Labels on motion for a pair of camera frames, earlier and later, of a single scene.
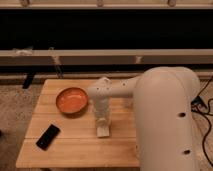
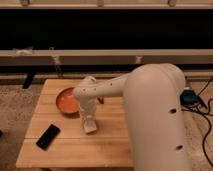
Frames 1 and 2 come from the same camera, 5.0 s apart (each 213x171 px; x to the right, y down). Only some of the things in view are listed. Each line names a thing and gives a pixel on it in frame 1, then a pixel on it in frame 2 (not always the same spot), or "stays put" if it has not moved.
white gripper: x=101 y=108 -> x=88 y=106
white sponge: x=103 y=131 -> x=90 y=125
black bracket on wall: x=28 y=80 stays put
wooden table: x=77 y=145 stays put
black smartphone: x=48 y=137 stays put
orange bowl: x=72 y=100 stays put
